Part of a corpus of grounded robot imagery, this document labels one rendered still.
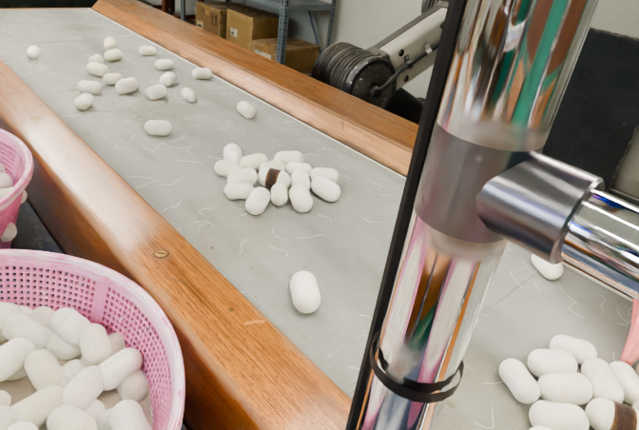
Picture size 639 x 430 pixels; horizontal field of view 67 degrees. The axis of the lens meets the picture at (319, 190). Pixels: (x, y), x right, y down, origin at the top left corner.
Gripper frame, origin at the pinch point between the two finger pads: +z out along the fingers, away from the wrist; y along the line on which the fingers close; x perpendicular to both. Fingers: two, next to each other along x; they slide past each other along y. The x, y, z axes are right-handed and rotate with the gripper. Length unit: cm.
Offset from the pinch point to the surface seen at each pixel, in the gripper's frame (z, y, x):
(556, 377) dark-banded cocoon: 5.3, -2.6, -4.8
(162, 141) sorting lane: 9, -52, -5
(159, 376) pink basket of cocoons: 21.4, -19.5, -16.3
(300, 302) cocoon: 12.5, -18.5, -10.0
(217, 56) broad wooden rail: -11, -76, 9
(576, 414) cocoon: 6.7, -0.6, -5.9
